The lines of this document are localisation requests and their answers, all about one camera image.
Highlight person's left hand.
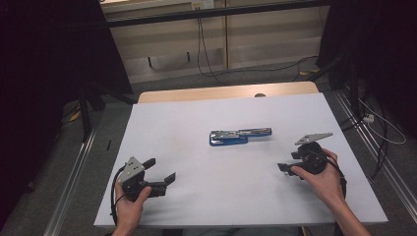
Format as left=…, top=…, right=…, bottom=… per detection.
left=114, top=182, right=153, bottom=230

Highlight metal floor rail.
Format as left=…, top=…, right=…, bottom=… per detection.
left=333, top=88, right=417, bottom=224
left=43, top=127, right=98, bottom=236

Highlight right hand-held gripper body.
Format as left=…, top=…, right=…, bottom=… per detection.
left=290, top=132, right=334, bottom=175

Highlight white wall socket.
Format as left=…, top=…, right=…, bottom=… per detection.
left=191, top=0, right=216, bottom=11

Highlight white floor cable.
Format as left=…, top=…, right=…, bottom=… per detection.
left=358, top=97, right=408, bottom=146

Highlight wooden table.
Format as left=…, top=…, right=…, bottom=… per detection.
left=137, top=81, right=321, bottom=104

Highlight black metal stand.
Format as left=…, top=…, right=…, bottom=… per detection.
left=78, top=83, right=107, bottom=143

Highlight black curtain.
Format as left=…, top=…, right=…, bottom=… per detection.
left=0, top=0, right=134, bottom=230
left=316, top=0, right=417, bottom=141

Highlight black horizontal bar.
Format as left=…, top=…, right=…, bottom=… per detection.
left=103, top=0, right=330, bottom=30

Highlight dark vertical conduit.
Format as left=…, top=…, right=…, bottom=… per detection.
left=223, top=0, right=229, bottom=71

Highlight black socket cable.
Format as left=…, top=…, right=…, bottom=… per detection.
left=198, top=7, right=230, bottom=87
left=196, top=7, right=217, bottom=80

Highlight person's right hand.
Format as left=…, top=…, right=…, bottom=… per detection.
left=290, top=148, right=346, bottom=209

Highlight person's grey trousers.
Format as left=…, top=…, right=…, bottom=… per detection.
left=181, top=226, right=302, bottom=236

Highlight blue stapler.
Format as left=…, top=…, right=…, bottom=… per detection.
left=208, top=127, right=273, bottom=148

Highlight black floor cable bundle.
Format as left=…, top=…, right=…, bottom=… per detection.
left=338, top=94, right=391, bottom=181

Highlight white table sheet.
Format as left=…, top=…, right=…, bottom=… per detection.
left=93, top=92, right=389, bottom=229

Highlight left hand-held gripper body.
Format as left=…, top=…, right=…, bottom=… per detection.
left=117, top=156, right=155, bottom=203

